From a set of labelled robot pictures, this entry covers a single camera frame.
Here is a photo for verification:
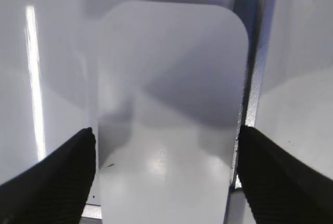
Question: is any white whiteboard eraser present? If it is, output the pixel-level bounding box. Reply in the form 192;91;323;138
98;1;248;223

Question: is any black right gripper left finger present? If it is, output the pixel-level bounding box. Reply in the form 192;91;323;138
1;127;95;223

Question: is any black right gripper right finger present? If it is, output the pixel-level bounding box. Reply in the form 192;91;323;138
238;125;332;223

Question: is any whiteboard with grey frame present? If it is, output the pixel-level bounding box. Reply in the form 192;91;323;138
1;0;275;223

